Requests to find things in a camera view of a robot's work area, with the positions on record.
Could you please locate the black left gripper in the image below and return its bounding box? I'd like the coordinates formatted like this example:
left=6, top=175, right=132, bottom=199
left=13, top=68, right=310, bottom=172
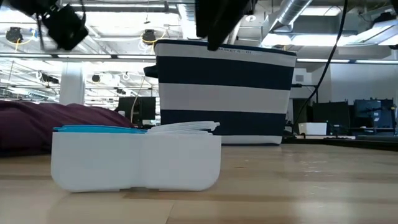
left=9, top=0, right=90, bottom=50

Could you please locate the maroon cloth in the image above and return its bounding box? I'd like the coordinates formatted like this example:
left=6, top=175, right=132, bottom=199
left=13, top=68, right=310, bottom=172
left=0, top=100, right=137, bottom=156

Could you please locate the blue white pill organizer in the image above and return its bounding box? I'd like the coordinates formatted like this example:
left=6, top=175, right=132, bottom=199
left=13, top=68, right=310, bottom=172
left=51, top=121, right=222, bottom=193

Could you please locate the navy white striped fabric basket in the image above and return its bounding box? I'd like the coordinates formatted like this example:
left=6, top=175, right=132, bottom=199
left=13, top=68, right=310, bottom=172
left=144, top=39, right=298, bottom=146

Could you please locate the white column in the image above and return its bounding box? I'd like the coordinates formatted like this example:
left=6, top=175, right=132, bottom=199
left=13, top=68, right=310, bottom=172
left=58, top=62, right=85, bottom=106

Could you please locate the black computer monitor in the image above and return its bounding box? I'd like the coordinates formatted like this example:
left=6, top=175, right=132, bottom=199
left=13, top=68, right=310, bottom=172
left=118, top=96, right=157, bottom=126
left=312, top=101, right=351, bottom=128

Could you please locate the white box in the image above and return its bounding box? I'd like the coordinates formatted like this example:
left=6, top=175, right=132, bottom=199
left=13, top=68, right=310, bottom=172
left=298, top=122, right=328, bottom=136

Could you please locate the blue lit screen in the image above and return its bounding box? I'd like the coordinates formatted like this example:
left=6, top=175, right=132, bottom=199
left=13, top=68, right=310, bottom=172
left=353, top=98, right=396, bottom=130

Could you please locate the ceiling cable reel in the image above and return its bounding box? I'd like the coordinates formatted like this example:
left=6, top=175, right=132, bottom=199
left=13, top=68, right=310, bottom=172
left=5, top=27, right=24, bottom=44
left=141, top=29, right=158, bottom=46

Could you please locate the silver air duct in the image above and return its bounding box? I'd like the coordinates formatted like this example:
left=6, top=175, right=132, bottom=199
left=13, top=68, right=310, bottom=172
left=269, top=0, right=313, bottom=32

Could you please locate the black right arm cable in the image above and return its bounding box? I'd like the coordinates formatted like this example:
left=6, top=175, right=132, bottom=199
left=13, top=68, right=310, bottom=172
left=291, top=0, right=349, bottom=133

